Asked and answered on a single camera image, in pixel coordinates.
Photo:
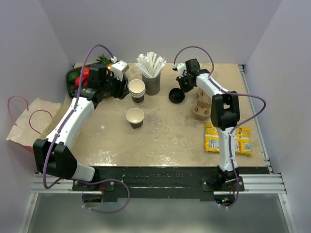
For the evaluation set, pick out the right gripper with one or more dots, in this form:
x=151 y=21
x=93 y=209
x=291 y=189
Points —
x=183 y=88

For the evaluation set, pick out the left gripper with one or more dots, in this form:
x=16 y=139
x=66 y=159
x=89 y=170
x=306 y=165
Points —
x=122 y=86

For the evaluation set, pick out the black plastic cup lid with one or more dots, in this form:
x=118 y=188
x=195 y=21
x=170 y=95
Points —
x=176 y=95

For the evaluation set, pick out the black paper coffee cup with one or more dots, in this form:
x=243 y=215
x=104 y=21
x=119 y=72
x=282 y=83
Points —
x=135 y=117

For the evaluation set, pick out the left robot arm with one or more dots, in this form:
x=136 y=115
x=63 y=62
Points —
x=52 y=154

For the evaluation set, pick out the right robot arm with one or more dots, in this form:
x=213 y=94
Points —
x=224 y=114

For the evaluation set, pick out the red apple lower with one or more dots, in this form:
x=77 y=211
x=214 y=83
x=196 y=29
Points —
x=83 y=82

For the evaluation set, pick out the red apple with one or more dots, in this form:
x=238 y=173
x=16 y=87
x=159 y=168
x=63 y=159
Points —
x=83 y=82
x=85 y=72

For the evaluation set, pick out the small pineapple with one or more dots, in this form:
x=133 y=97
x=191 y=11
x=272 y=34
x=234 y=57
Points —
x=104 y=60

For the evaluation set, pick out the stack of paper cups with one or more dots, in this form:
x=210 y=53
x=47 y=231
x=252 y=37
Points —
x=137 y=90

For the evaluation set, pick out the cardboard cup carrier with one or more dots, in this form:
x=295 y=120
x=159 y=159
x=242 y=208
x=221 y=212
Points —
x=201 y=108

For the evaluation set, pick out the grey straw holder cup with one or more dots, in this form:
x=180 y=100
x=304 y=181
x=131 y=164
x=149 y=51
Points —
x=152 y=86

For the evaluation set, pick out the grey fruit tray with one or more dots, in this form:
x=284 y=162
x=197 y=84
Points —
x=71 y=88

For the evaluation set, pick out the green lime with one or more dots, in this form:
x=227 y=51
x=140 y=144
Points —
x=72 y=76

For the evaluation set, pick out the white wrapped straws bunch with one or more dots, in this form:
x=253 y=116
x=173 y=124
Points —
x=150 y=65

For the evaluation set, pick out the yellow snack bag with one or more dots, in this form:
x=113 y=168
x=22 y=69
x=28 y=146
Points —
x=242 y=140

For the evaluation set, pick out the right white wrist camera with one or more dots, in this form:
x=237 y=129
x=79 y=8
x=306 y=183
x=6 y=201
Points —
x=180 y=68

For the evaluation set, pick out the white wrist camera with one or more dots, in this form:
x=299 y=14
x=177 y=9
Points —
x=180 y=68
x=119 y=68

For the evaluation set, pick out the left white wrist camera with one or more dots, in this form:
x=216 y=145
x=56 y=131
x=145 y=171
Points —
x=119 y=68

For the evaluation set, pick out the brown paper bag pink handles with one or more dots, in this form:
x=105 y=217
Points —
x=39 y=118

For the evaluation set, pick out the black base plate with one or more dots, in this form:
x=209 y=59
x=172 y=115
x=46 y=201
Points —
x=154 y=182

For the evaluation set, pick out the aluminium frame rail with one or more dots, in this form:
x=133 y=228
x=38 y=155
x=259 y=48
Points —
x=261 y=208

